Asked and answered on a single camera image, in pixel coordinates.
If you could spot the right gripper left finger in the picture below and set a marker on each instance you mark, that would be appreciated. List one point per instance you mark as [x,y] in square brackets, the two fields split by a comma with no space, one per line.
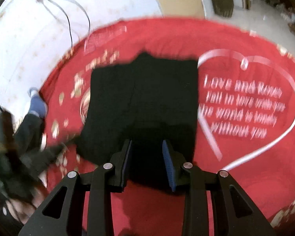
[61,213]

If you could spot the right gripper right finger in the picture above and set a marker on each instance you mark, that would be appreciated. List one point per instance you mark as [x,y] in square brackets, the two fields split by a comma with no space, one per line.
[234,212]

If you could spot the black pants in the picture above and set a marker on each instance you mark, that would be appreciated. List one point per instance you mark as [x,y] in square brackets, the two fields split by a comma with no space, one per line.
[152,103]

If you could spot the dark jeans leg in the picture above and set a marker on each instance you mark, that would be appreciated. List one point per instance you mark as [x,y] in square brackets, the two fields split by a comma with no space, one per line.
[29,134]

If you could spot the black battery pack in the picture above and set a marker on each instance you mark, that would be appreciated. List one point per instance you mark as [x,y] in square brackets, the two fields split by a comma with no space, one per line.
[7,142]

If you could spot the blue sock foot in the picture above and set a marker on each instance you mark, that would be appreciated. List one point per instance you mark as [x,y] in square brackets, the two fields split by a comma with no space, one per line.
[37,105]

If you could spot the red rose bedsheet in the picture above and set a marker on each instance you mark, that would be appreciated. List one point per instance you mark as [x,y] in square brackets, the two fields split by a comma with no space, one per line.
[245,117]

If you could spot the dark ceramic urn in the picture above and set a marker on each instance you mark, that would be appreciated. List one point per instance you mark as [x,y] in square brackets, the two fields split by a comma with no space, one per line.
[223,8]

